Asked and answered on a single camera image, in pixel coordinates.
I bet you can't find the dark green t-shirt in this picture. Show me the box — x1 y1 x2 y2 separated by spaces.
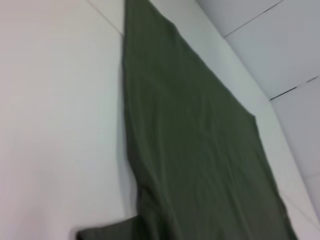
75 0 300 240

